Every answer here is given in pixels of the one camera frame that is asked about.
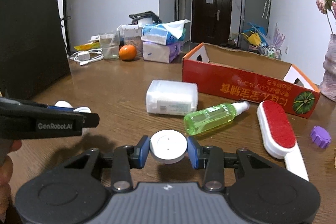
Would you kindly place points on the white charger with cable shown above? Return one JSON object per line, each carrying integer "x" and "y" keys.
{"x": 87, "y": 57}

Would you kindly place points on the black paper bag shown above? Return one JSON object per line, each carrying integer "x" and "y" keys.
{"x": 33, "y": 53}

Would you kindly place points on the dark entrance door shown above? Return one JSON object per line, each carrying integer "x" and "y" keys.
{"x": 211, "y": 21}

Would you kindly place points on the green spray bottle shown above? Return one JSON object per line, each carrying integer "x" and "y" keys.
{"x": 212, "y": 117}

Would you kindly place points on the white red lint brush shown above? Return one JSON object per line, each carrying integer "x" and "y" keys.
{"x": 279, "y": 139}

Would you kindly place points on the grey refrigerator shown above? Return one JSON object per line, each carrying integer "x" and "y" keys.
{"x": 252, "y": 11}

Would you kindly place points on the blue tissue pack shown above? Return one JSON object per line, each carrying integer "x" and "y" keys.
{"x": 165, "y": 33}

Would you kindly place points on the wire storage cart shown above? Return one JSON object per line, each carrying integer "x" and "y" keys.
{"x": 270, "y": 52}

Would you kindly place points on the white round lid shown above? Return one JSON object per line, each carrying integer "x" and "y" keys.
{"x": 168, "y": 146}
{"x": 65, "y": 104}

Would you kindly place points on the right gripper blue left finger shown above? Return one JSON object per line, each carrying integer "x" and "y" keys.
{"x": 122, "y": 160}

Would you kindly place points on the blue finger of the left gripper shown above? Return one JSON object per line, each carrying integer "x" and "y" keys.
{"x": 62, "y": 110}

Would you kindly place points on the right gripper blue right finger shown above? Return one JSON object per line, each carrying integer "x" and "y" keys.
{"x": 213, "y": 160}

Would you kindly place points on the purple gear lid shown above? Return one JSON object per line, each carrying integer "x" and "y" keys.
{"x": 320, "y": 137}

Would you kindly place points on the clear food container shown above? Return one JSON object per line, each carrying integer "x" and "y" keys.
{"x": 132, "y": 34}

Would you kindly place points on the clear glass cup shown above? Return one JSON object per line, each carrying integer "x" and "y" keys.
{"x": 110, "y": 43}

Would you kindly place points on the pink ceramic vase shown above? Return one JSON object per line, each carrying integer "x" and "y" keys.
{"x": 328, "y": 84}

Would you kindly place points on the black device on container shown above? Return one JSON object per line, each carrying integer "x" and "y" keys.
{"x": 144, "y": 18}

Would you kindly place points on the yellow blue bags pile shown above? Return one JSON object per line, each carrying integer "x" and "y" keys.
{"x": 256, "y": 35}

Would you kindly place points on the white plastic box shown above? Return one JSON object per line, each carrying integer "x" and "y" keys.
{"x": 171, "y": 97}

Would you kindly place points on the red cardboard box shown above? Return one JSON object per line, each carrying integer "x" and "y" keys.
{"x": 241, "y": 75}

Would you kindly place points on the purple tissue pack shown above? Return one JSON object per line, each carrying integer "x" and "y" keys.
{"x": 160, "y": 53}

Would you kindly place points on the orange fruit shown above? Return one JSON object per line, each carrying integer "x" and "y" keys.
{"x": 127, "y": 52}

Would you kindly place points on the person left hand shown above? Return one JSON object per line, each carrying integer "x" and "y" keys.
{"x": 6, "y": 175}

